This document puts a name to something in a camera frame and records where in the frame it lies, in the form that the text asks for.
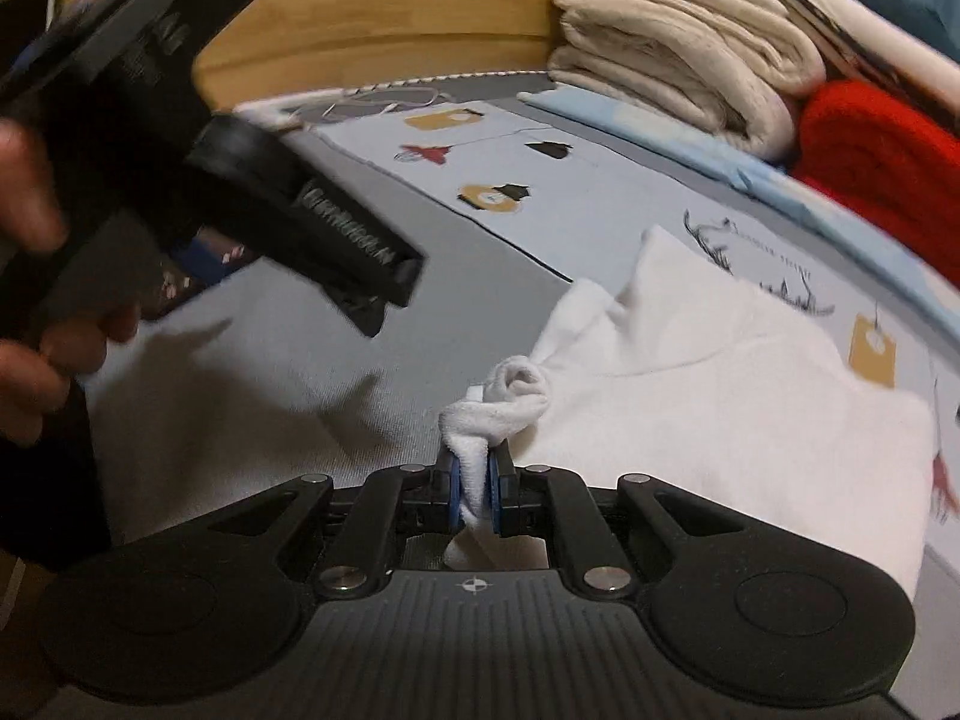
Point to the printed light bed sheet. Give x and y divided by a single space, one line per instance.
578 202

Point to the left hand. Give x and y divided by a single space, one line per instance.
36 376

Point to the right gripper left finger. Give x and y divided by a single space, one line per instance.
367 528

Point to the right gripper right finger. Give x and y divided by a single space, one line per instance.
556 506

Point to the light blue pillow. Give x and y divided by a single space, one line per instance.
904 273

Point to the wooden bed frame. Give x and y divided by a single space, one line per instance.
288 46

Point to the white pink folded garment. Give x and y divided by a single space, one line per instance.
867 46

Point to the white sock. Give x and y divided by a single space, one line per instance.
513 397

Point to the black smartphone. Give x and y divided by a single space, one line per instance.
207 261

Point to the white small garment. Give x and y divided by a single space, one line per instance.
707 382

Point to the folded beige blanket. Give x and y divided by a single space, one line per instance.
731 68

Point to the red knitted garment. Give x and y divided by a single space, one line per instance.
888 163

